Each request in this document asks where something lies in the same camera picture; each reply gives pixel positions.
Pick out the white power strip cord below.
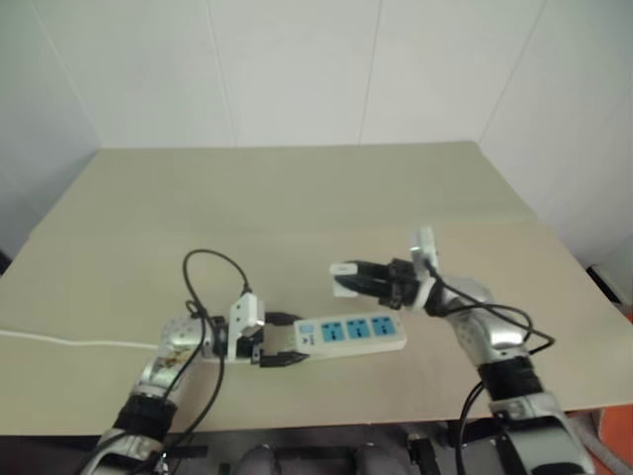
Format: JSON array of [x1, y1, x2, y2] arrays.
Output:
[[0, 328, 160, 350]]

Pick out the white charger plug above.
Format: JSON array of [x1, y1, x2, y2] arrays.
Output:
[[329, 262, 363, 299]]

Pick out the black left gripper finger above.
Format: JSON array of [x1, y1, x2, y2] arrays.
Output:
[[259, 349, 309, 370], [265, 311, 304, 329]]

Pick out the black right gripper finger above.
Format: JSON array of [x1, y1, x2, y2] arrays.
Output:
[[345, 257, 396, 278], [334, 275, 393, 300]]

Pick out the white power strip blue sockets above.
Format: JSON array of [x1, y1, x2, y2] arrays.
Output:
[[264, 315, 408, 360]]

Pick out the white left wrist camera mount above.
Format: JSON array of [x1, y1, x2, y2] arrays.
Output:
[[227, 293, 269, 363]]

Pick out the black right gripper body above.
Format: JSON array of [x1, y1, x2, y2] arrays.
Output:
[[376, 256, 422, 312]]

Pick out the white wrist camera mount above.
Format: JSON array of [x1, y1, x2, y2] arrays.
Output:
[[227, 293, 269, 363], [407, 226, 442, 314]]

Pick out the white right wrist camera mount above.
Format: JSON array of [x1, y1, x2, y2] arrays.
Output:
[[407, 226, 442, 314]]

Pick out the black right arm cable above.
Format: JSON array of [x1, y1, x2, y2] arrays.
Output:
[[422, 259, 556, 475]]

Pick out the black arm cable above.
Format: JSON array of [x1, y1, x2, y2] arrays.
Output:
[[422, 259, 556, 475], [156, 248, 254, 475]]

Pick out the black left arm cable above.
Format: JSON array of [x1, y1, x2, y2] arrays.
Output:
[[156, 248, 254, 475]]

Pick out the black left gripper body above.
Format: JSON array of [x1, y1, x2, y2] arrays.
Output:
[[235, 321, 272, 368]]

